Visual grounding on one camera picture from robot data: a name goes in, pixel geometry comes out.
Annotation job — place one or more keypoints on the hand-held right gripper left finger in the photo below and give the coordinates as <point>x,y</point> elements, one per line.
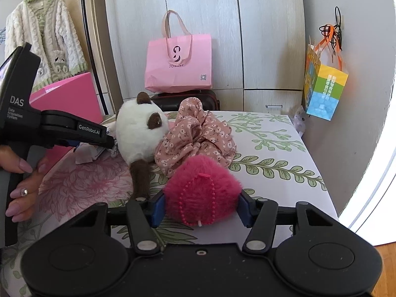
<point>157,210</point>

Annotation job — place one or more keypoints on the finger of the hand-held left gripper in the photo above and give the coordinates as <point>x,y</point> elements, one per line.
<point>88,126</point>
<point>71,143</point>

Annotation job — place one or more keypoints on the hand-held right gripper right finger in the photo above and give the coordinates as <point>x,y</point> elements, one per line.
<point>246,207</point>

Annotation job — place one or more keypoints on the pink cardboard box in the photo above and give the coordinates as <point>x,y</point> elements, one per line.
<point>71,99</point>

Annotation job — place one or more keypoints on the pink strawberry plush toy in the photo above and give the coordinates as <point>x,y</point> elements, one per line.
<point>198,185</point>

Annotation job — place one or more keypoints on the person's left hand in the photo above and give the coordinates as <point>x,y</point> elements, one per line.
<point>27,191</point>

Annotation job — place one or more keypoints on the floral bed sheet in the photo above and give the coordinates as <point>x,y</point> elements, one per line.
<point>278,173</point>

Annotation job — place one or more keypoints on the white brown cat plush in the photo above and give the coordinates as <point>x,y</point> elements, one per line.
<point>136,133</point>

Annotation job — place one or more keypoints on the white green fleece robe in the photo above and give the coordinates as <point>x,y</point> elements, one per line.
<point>52,31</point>

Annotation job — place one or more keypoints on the black suitcase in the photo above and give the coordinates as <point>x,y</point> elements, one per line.
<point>167,100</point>

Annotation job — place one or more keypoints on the pink floral cloth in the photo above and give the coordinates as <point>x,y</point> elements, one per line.
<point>201,133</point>

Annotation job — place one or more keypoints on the clear plastic bag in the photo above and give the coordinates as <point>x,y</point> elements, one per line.
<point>298,120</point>

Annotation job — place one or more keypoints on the pink tote bag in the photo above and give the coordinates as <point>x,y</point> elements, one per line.
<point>179,68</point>

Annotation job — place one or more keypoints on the colourful paper bag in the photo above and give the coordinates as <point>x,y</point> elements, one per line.
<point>324,99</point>

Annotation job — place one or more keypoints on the white door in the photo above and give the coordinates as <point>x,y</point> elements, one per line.
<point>380,161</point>

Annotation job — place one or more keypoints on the light wooden wardrobe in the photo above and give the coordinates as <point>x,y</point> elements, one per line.
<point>266,37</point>

